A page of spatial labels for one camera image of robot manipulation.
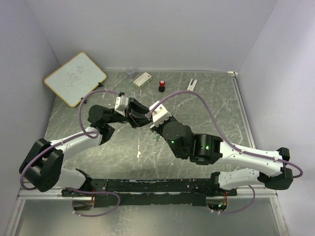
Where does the small whiteboard yellow frame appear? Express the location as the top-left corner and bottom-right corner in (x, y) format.
(44, 52), (107, 107)

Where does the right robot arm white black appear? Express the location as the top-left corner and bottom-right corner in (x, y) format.
(150, 118), (293, 196)

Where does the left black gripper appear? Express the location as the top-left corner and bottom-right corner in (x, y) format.
(108, 97), (153, 129)

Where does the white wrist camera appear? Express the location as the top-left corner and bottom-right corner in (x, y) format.
(152, 104), (172, 127)
(114, 95), (129, 116)

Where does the aluminium frame rail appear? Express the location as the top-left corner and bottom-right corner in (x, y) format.
(227, 70), (278, 199)

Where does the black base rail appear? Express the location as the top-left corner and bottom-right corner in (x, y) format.
(61, 177), (238, 208)

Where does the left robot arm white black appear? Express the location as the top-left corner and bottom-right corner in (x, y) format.
(19, 95), (151, 196)

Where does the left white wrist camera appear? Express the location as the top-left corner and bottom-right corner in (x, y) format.
(114, 95), (129, 116)

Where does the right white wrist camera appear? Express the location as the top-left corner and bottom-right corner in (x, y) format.
(152, 104), (172, 127)

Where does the white green staples box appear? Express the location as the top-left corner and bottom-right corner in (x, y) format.
(133, 72), (152, 89)

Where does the red black stamp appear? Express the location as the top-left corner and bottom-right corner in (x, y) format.
(158, 80), (165, 92)

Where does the clear cup of paperclips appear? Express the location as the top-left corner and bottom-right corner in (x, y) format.
(126, 67), (135, 79)

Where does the white clip tool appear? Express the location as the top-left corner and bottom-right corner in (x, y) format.
(187, 78), (197, 91)

